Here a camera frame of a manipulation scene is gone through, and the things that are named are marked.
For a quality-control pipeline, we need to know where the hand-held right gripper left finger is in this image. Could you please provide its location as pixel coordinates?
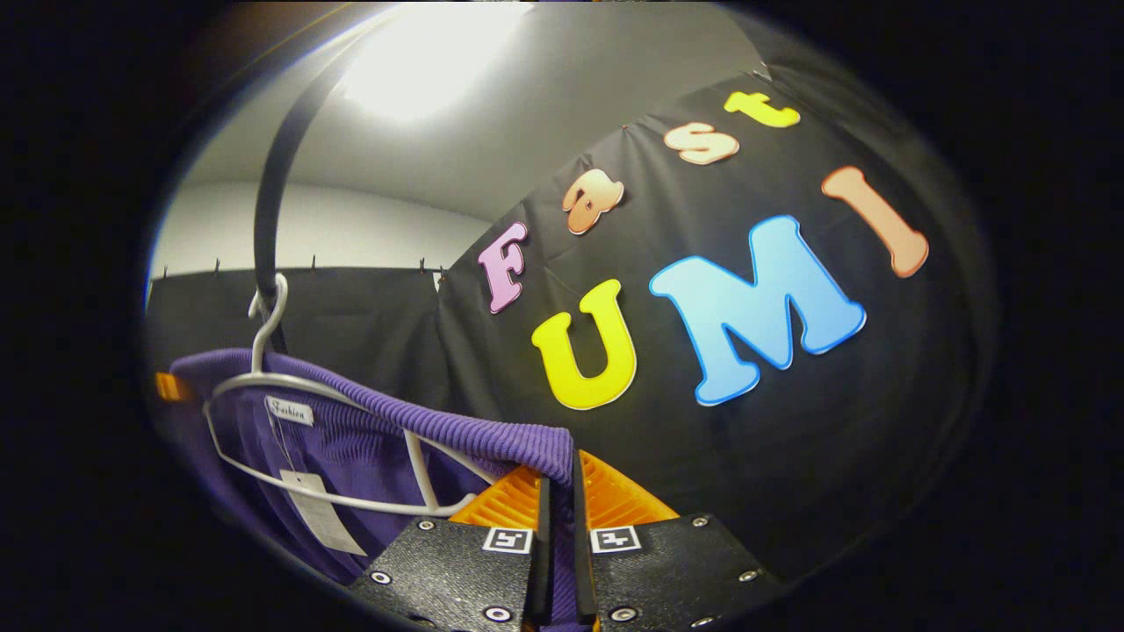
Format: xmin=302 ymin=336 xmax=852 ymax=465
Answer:
xmin=349 ymin=465 xmax=552 ymax=632

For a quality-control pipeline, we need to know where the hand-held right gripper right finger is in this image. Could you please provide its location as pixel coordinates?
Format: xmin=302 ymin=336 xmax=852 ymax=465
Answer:
xmin=573 ymin=449 xmax=784 ymax=632

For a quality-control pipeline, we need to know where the purple knit jacket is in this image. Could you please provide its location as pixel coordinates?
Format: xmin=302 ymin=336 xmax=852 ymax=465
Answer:
xmin=158 ymin=348 xmax=578 ymax=629

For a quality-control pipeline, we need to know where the white plastic hanger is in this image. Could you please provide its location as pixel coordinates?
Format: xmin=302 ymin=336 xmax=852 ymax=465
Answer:
xmin=202 ymin=272 xmax=497 ymax=519

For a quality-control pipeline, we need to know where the black clothes rack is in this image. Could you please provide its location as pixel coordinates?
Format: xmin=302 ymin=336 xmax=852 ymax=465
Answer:
xmin=253 ymin=53 xmax=352 ymax=352

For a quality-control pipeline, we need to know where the white garment tag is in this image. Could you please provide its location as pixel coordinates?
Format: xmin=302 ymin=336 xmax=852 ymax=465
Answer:
xmin=279 ymin=470 xmax=368 ymax=557

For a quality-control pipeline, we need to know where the black backdrop cloth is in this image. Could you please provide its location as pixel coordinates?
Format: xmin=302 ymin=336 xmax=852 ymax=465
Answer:
xmin=145 ymin=61 xmax=998 ymax=580

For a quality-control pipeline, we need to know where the large ceiling light panel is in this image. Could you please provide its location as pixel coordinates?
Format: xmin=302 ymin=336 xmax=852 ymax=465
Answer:
xmin=338 ymin=4 xmax=528 ymax=124

